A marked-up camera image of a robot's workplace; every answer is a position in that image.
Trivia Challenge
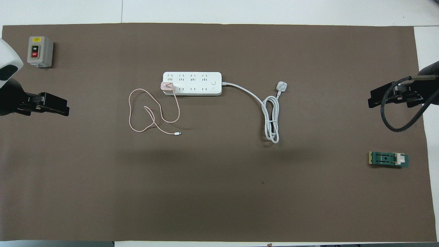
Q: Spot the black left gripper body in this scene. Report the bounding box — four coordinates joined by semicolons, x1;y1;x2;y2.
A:
0;78;47;116

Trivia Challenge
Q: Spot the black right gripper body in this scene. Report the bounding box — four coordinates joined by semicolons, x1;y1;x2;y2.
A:
394;74;439;107

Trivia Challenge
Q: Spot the pink charging cable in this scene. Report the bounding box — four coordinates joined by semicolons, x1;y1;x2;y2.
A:
129;89;182;136

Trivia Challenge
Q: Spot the white power strip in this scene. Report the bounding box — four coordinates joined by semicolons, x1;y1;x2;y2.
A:
162;71;223;96

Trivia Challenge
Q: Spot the brown table mat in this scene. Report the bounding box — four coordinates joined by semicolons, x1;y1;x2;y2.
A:
0;23;437;242

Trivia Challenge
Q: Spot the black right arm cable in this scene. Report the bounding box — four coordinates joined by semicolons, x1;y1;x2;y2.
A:
380;76;439;133

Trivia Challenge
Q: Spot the grey on-off switch box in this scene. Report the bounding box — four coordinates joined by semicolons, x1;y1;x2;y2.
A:
27;36;54;68

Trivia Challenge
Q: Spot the green knife switch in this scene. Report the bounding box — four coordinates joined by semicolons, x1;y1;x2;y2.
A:
369;151;410;168

